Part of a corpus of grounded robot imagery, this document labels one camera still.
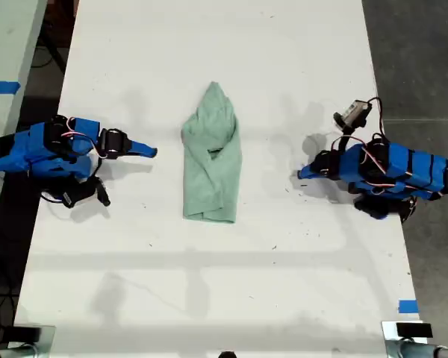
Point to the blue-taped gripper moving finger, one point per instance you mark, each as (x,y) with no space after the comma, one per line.
(134,156)
(309,176)

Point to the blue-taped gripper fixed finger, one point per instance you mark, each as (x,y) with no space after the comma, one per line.
(307,169)
(143,148)

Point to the pale green T-shirt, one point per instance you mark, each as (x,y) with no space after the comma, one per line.
(209,179)

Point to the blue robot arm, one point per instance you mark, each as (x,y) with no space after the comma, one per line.
(414,168)
(33,149)

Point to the long blue tape strip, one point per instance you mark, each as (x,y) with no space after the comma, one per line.
(2,87)

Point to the white side table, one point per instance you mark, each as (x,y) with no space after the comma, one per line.
(7,44)

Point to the short blue tape strip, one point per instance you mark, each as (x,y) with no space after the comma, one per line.
(408,306)

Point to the small black box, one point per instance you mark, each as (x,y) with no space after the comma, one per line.
(26,334)
(414,330)

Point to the round black knob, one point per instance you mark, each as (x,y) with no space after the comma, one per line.
(227,354)

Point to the grey metal tube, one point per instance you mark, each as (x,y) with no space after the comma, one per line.
(11,352)
(425,351)

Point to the short black camera stalk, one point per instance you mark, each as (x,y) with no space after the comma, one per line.
(344,139)
(91,181)

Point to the grey and black camera box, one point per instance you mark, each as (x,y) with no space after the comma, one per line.
(352,112)

